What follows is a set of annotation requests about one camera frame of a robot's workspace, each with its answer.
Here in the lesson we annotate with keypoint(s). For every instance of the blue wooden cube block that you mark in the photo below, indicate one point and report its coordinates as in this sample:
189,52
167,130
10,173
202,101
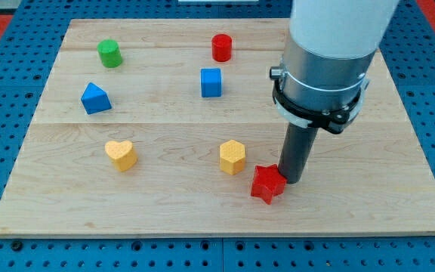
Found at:
211,82

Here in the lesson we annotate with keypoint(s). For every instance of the red wooden star block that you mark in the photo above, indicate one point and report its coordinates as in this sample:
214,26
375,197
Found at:
267,183

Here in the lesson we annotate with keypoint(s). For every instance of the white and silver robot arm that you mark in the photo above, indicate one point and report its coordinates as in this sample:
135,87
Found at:
329,48

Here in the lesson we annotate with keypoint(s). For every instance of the yellow wooden hexagon block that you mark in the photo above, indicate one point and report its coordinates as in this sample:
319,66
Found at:
232,157

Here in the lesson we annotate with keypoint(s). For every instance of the light wooden board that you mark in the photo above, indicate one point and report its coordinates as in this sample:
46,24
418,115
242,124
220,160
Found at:
370,180

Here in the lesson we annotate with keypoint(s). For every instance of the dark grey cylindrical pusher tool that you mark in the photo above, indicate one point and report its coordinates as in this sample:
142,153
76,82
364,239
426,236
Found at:
295,152

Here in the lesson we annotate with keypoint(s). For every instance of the red wooden cylinder block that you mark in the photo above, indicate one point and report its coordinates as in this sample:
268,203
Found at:
221,47

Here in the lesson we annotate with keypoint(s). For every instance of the yellow wooden heart block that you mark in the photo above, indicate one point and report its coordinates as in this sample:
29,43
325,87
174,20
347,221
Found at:
122,155

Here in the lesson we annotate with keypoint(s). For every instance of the blue wooden triangle block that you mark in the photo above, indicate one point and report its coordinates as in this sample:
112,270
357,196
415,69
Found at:
94,99

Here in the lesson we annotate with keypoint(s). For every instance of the green wooden cylinder block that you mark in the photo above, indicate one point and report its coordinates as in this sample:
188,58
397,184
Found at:
109,53

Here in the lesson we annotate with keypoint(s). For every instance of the black and white mounting bracket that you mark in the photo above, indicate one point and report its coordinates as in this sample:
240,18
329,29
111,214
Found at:
315,113

